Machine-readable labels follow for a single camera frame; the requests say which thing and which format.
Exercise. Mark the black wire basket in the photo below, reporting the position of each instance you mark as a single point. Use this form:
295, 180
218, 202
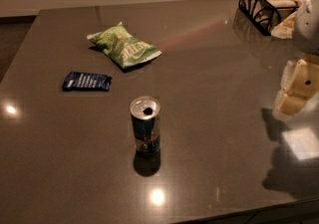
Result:
262, 15

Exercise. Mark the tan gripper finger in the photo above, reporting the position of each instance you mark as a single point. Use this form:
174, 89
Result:
290, 105
304, 82

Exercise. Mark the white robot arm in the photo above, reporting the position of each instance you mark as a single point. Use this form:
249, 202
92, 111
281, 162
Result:
306, 38

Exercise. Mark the green chip bag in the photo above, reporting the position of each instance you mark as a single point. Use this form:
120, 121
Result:
122, 47

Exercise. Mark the dark blue snack packet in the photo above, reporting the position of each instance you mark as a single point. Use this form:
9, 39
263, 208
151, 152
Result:
80, 81

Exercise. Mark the redbull can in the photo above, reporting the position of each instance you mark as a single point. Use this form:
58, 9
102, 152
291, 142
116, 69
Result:
145, 115

